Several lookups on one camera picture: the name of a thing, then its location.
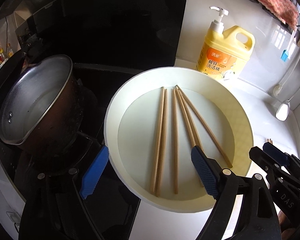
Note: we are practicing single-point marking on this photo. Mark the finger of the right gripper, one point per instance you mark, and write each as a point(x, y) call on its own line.
point(280, 157)
point(265, 162)

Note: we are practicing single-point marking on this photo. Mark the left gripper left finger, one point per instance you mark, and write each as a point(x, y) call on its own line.
point(94, 172)

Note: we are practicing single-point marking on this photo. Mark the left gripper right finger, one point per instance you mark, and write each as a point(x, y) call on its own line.
point(209, 172)

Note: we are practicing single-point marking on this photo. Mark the steel wok spatula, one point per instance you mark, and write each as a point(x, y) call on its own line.
point(283, 110)

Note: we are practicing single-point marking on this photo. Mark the white round basin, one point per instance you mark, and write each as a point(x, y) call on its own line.
point(149, 146)

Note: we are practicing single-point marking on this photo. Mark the blue silicone brush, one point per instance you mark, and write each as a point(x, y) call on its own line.
point(285, 53)

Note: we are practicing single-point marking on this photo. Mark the yellow dish soap bottle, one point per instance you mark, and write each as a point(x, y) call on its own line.
point(224, 51)

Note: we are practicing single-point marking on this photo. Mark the pink dish cloth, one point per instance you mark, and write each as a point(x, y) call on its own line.
point(284, 10)

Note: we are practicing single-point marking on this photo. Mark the black gas stove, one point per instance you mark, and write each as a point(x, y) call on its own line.
point(108, 42)

